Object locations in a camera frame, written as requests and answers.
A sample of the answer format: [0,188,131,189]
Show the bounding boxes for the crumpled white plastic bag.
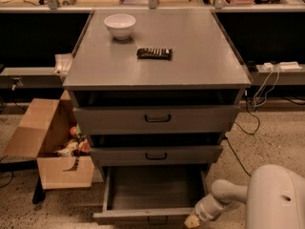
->
[52,53,73,76]

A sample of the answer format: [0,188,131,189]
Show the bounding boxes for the colourful toys in box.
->
[55,125,90,156]

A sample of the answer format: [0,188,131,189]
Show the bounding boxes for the white cables bundle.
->
[252,62,281,111]

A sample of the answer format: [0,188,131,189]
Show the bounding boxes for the dark snack bar wrapper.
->
[136,48,173,60]

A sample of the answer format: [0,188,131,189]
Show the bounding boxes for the black floor cable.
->
[223,93,262,177]

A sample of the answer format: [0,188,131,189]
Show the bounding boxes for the grey drawer cabinet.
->
[62,8,253,177]

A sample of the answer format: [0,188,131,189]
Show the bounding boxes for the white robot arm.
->
[184,165,305,229]

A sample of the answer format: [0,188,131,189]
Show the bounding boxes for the grey drawer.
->
[93,164,208,225]
[90,145,223,166]
[73,105,239,135]

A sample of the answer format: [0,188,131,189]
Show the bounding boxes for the open cardboard box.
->
[4,91,94,189]

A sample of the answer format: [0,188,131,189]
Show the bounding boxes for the grey top drawer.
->
[73,105,239,135]

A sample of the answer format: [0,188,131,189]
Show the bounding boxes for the grey middle drawer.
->
[90,145,223,166]

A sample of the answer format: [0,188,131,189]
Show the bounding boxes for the white ceramic bowl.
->
[104,13,136,40]

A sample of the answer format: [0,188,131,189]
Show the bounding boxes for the grey bottom drawer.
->
[93,164,208,225]

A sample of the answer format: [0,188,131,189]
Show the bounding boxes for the white power strip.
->
[278,61,301,70]

